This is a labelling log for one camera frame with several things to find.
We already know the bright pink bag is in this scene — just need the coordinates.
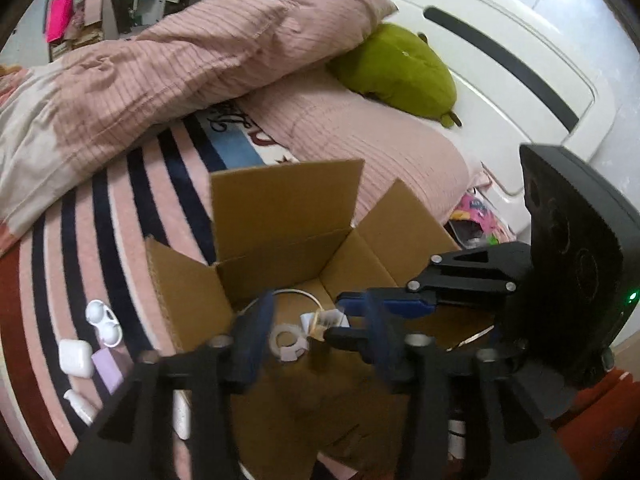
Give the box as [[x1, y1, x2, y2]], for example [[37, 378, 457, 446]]
[[46, 0, 74, 43]]

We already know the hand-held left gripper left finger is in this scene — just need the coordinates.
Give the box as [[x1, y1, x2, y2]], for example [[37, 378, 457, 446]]
[[60, 289, 279, 480]]

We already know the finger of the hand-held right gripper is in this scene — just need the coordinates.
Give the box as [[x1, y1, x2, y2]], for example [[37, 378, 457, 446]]
[[336, 241, 534, 319], [324, 326, 374, 354]]

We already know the white cable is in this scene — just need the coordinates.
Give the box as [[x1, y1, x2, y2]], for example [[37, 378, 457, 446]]
[[235, 287, 326, 322]]

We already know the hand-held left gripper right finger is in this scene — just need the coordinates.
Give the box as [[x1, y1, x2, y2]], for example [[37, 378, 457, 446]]
[[364, 291, 582, 480]]

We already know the small white packet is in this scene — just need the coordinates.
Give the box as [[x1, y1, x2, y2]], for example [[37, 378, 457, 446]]
[[300, 309, 349, 339]]

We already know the small white bottle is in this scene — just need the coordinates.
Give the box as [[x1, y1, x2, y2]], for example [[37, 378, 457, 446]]
[[63, 390, 97, 427]]

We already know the small purple box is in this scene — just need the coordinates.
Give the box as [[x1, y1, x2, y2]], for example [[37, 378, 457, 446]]
[[91, 347, 126, 395]]

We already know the white oblong tube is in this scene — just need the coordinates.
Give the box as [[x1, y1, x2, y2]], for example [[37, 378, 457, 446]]
[[172, 390, 192, 441]]

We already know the white contact lens case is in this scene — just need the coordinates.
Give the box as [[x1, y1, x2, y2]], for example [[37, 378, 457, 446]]
[[85, 300, 123, 348]]

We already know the white bed headboard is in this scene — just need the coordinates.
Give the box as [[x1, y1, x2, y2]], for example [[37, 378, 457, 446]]
[[267, 0, 616, 241]]

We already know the red cloth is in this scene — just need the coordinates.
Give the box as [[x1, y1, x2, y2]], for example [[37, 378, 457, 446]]
[[550, 369, 640, 480]]

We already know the clear tape roll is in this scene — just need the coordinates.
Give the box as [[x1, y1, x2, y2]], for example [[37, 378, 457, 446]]
[[269, 325, 308, 364]]

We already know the white earbuds case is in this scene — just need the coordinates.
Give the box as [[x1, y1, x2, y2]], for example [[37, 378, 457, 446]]
[[58, 339, 95, 378]]

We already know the green plush pillow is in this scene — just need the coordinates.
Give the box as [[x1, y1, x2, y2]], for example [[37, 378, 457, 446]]
[[327, 22, 463, 128]]

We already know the brown cardboard box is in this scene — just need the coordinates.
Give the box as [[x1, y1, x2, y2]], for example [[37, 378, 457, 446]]
[[144, 158, 496, 480]]

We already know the pink striped quilt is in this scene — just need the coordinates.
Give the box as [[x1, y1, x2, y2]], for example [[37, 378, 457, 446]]
[[0, 0, 398, 233]]

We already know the pink ribbed pillow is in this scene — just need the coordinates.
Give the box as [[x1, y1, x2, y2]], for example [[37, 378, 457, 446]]
[[235, 70, 488, 228]]

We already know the colourful printed bag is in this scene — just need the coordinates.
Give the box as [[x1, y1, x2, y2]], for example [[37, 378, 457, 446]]
[[447, 190, 516, 251]]

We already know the striped pink navy blanket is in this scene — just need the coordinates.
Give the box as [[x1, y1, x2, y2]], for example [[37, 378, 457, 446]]
[[0, 100, 301, 480]]

